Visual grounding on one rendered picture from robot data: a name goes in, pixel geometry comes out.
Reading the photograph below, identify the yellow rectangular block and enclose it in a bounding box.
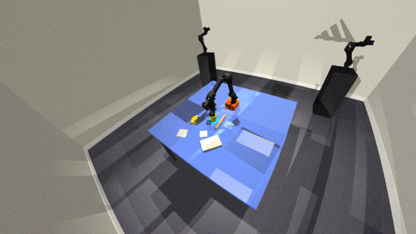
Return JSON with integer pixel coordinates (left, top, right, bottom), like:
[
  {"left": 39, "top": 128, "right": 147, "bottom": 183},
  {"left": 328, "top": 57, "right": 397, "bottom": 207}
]
[{"left": 191, "top": 116, "right": 199, "bottom": 125}]

